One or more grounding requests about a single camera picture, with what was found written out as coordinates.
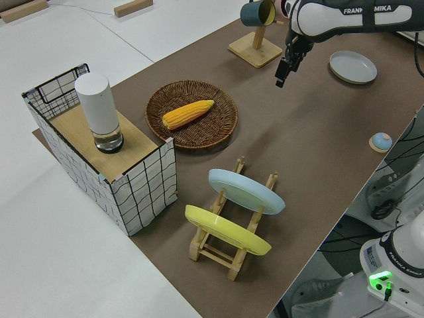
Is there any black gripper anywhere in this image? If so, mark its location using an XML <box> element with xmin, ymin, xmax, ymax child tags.
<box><xmin>275</xmin><ymin>31</ymin><xmax>315</xmax><ymax>88</ymax></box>

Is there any gray round plate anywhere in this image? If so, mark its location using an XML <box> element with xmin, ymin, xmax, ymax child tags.
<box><xmin>328</xmin><ymin>50</ymin><xmax>379</xmax><ymax>86</ymax></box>

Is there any light blue plate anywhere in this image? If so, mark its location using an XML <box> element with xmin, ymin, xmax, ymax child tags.
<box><xmin>208</xmin><ymin>168</ymin><xmax>287</xmax><ymax>217</ymax></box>

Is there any yellow plate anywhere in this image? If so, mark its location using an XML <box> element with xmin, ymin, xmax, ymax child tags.
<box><xmin>184</xmin><ymin>204</ymin><xmax>273</xmax><ymax>257</ymax></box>

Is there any wooden plate rack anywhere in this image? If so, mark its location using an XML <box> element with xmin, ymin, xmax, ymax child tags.
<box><xmin>188</xmin><ymin>156</ymin><xmax>279</xmax><ymax>282</ymax></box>

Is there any wooden mug rack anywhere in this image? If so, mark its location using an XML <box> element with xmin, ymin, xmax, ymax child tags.
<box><xmin>228</xmin><ymin>18</ymin><xmax>284</xmax><ymax>70</ymax></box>

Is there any pink mug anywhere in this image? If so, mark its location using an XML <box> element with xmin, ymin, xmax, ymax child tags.
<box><xmin>274</xmin><ymin>0</ymin><xmax>290</xmax><ymax>19</ymax></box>

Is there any brown table mat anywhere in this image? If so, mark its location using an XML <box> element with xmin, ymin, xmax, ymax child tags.
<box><xmin>31</xmin><ymin>11</ymin><xmax>424</xmax><ymax>318</ymax></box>

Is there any dark blue mug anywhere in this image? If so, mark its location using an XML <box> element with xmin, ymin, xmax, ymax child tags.
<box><xmin>239</xmin><ymin>0</ymin><xmax>277</xmax><ymax>28</ymax></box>

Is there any brown wicker basket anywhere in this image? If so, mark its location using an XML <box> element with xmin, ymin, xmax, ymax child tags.
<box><xmin>145</xmin><ymin>79</ymin><xmax>240</xmax><ymax>153</ymax></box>

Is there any yellow corn cob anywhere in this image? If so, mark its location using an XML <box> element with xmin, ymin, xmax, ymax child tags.
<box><xmin>162</xmin><ymin>99</ymin><xmax>215</xmax><ymax>131</ymax></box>

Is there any blue dome on wooden coaster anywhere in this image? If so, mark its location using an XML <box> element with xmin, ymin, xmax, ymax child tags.
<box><xmin>368</xmin><ymin>132</ymin><xmax>394</xmax><ymax>154</ymax></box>

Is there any wooden block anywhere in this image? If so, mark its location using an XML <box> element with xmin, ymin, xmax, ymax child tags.
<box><xmin>0</xmin><ymin>0</ymin><xmax>48</xmax><ymax>24</ymax></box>
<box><xmin>113</xmin><ymin>0</ymin><xmax>154</xmax><ymax>19</ymax></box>

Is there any white cylinder bottle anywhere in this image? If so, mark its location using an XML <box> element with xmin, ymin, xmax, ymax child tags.
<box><xmin>74</xmin><ymin>73</ymin><xmax>125</xmax><ymax>154</ymax></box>

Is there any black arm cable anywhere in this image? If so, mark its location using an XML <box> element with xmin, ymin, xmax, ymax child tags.
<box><xmin>409</xmin><ymin>30</ymin><xmax>424</xmax><ymax>79</ymax></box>

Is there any black coiled floor cable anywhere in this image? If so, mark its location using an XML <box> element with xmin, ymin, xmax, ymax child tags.
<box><xmin>370</xmin><ymin>197</ymin><xmax>403</xmax><ymax>221</ymax></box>

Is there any wire grid shelf box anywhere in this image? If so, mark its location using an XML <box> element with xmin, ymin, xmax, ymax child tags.
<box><xmin>21</xmin><ymin>62</ymin><xmax>179</xmax><ymax>237</ymax></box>

